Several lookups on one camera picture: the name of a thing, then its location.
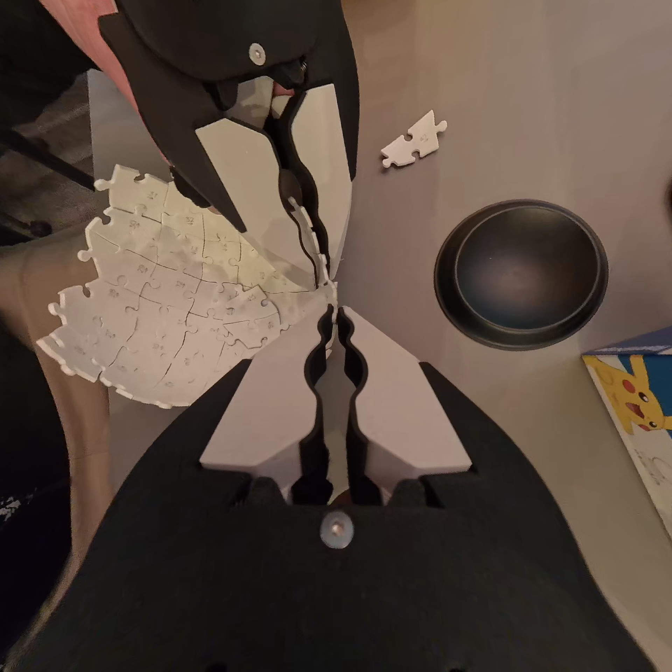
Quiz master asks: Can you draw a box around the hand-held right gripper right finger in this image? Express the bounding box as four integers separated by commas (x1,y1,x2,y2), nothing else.
337,307,472,502

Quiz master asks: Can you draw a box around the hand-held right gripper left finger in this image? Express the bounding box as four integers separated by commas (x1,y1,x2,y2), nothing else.
199,303,337,499

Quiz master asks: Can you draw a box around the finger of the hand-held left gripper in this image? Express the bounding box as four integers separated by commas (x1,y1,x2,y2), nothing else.
285,81,354,277
194,117,319,289

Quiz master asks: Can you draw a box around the partly built puzzle ball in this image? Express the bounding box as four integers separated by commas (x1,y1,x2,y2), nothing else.
36,164,339,410

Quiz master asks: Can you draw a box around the person's left forearm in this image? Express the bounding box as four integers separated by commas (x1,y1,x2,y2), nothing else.
0,0,98,113

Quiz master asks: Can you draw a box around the black round ball stand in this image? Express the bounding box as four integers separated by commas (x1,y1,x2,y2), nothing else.
434,198,610,351

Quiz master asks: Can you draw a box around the blue puzzle box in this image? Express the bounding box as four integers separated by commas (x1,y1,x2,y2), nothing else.
582,341,672,547

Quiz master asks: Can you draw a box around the person's left hand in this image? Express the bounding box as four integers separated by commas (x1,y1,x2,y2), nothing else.
39,0,177,172

